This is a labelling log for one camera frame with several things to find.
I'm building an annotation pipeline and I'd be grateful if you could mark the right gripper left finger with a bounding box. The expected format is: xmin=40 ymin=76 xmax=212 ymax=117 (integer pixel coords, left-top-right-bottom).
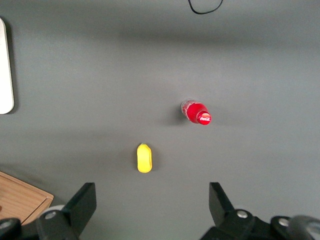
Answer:
xmin=0 ymin=182 xmax=97 ymax=240

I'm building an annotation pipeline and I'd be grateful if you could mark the yellow lemon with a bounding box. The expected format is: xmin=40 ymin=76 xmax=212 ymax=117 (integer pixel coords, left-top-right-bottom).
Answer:
xmin=136 ymin=142 xmax=154 ymax=174

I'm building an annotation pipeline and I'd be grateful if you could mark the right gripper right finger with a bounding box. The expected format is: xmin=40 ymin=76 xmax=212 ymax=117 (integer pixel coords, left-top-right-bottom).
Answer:
xmin=199 ymin=182 xmax=301 ymax=240

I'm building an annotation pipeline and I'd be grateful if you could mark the red cola bottle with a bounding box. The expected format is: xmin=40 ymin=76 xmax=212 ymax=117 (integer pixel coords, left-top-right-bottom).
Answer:
xmin=180 ymin=98 xmax=213 ymax=127

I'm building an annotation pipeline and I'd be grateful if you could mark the black looped table cable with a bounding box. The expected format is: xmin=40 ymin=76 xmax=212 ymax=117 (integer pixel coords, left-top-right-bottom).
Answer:
xmin=187 ymin=0 xmax=224 ymax=15

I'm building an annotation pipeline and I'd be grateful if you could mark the white rectangular plastic tray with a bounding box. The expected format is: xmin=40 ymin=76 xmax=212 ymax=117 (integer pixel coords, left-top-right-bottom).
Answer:
xmin=0 ymin=17 xmax=15 ymax=115

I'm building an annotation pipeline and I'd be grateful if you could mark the wooden two-drawer cabinet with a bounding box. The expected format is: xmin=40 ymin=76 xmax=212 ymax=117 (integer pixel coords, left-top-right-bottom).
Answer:
xmin=0 ymin=171 xmax=55 ymax=226

